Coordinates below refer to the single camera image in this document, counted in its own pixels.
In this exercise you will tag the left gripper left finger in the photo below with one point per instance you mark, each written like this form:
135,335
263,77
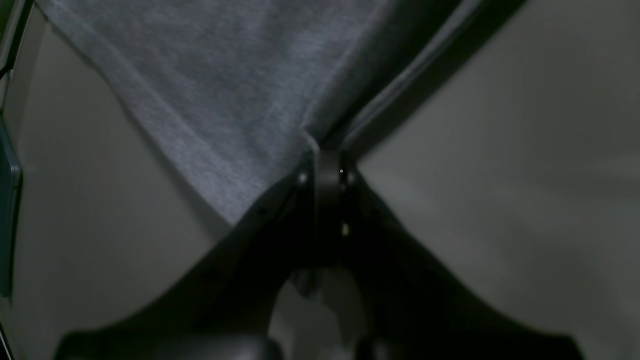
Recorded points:
221,308

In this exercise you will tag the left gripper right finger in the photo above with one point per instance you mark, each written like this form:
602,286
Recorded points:
415,308

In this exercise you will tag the grey T-shirt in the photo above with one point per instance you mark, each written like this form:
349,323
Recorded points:
234,91

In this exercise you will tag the blue-grey flat panel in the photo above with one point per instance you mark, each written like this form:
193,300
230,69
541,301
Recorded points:
10,190

